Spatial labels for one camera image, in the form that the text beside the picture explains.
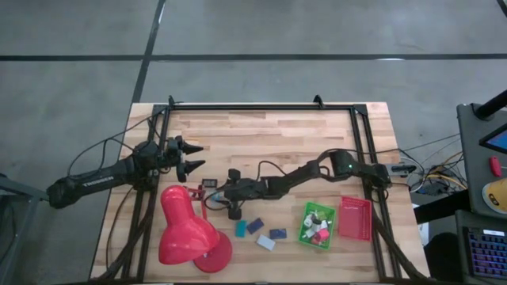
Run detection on red desk lamp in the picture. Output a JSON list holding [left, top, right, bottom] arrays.
[[158, 184, 234, 274]]

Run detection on yellow white round object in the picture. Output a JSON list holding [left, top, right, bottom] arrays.
[[482, 177, 507, 215]]

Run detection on red oval button device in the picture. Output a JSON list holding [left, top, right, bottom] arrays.
[[488, 155, 502, 178]]

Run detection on black pole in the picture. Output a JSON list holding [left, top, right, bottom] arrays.
[[474, 89, 507, 120]]

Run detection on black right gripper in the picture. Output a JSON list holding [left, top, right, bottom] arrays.
[[215, 168, 265, 222]]

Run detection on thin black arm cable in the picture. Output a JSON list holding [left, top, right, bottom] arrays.
[[67, 114, 159, 179]]

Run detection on grey metal stand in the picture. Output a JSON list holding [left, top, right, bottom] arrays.
[[0, 173, 51, 285]]

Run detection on white plastic box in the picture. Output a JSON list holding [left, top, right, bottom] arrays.
[[256, 234, 276, 252]]

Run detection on grey equipment cart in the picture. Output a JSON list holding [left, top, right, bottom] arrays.
[[456, 101, 507, 217]]

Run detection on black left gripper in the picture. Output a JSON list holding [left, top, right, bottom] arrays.
[[157, 135, 206, 183]]

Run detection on green plastic basket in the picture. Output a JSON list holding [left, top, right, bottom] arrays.
[[298, 200, 337, 251]]

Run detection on blue screen monitor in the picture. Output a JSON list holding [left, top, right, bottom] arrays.
[[478, 123, 507, 155]]

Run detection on tangled cable bundle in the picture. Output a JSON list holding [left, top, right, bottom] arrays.
[[399, 134, 468, 197]]

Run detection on red plastic basket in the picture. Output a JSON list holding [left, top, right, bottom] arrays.
[[337, 196, 374, 241]]

